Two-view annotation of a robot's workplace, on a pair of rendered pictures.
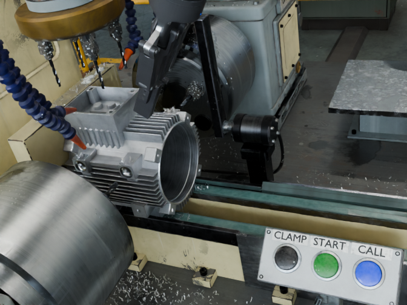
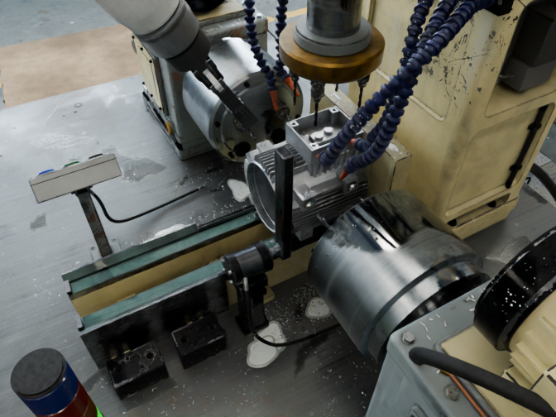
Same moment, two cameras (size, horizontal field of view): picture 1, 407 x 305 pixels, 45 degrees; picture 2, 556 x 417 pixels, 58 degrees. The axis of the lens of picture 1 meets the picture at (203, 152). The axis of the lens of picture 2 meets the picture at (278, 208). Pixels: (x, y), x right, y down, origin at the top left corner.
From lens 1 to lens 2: 1.32 m
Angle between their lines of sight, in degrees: 84
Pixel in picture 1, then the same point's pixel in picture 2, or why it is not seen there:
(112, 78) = (385, 162)
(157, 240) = not seen: hidden behind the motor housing
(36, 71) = (416, 101)
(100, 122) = (299, 124)
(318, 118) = not seen: outside the picture
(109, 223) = (205, 111)
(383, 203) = (112, 317)
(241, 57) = (346, 296)
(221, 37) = (365, 262)
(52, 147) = not seen: hidden behind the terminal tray
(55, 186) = (227, 74)
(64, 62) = (440, 131)
